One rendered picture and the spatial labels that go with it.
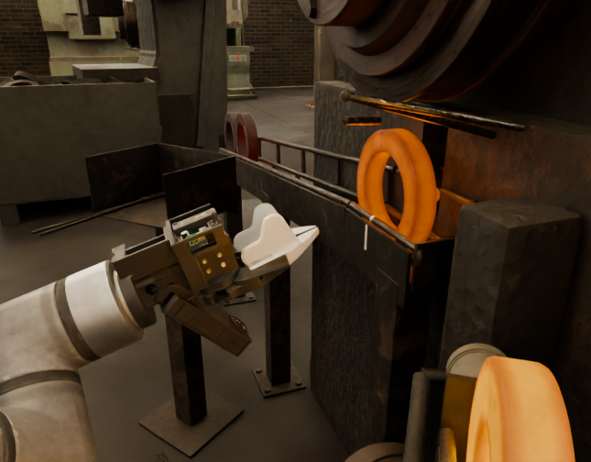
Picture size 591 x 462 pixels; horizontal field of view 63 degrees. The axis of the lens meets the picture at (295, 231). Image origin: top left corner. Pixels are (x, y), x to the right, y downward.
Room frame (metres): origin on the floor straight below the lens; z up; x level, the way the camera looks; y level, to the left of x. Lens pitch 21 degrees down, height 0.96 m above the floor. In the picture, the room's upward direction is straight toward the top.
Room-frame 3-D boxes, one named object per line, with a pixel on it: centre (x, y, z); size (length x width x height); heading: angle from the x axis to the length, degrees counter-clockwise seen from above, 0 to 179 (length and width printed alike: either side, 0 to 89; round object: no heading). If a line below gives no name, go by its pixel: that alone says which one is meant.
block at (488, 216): (0.47, -0.23, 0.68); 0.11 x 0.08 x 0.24; 110
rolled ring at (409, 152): (0.69, -0.14, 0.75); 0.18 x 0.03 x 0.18; 18
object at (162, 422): (1.06, 0.30, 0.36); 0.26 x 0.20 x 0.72; 55
